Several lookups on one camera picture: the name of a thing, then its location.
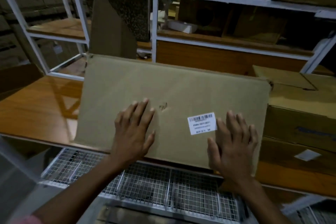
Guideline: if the large brown box with open flap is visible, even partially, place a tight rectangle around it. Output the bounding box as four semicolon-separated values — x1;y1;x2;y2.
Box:
253;65;336;153

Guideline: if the person's right forearm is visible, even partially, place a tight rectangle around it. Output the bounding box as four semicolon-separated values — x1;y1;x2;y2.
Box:
223;178;292;224

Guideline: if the stack of brown cartons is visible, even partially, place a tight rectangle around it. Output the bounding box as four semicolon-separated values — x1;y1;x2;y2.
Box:
0;0;79;71

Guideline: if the upright folded cardboard sheet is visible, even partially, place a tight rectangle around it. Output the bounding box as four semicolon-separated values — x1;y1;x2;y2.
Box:
89;0;151;59

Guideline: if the dark brown carton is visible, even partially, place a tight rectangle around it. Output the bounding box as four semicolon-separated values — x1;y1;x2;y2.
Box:
178;0;289;44

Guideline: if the white metal shelving rack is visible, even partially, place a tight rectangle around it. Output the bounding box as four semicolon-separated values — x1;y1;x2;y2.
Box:
0;0;336;80

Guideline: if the person's left hand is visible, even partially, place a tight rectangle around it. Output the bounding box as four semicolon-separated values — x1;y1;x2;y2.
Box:
110;98;156;165

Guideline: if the wire mesh cart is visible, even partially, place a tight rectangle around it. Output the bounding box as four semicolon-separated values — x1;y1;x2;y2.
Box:
39;147;250;224

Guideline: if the person's left forearm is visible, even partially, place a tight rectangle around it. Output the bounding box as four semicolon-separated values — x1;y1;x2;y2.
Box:
33;153;137;224

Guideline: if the person's right hand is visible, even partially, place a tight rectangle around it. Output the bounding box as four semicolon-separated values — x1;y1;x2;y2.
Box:
207;111;259;185

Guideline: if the cardboard box with barcode label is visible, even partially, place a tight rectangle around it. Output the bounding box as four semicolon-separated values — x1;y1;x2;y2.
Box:
74;53;273;177

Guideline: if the wooden shelf board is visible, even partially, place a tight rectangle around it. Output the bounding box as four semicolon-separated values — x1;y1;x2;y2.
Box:
0;75;88;151

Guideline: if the small white packet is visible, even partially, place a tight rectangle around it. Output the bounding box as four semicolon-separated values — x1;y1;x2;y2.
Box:
167;20;198;34

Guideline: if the brown box with white sticker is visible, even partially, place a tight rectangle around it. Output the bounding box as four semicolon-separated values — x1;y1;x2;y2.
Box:
256;137;336;197

